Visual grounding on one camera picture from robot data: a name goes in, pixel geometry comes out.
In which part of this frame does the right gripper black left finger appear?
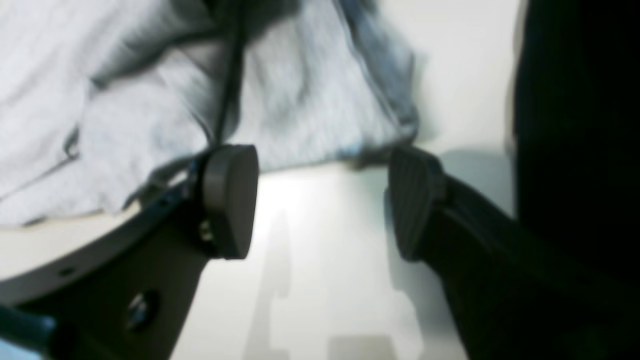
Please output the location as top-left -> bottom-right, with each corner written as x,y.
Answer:
0,145 -> 259,360

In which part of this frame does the grey t-shirt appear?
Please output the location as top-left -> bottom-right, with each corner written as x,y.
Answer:
0,0 -> 419,227

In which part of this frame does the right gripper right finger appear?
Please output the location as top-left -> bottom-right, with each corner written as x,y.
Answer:
387,145 -> 639,360

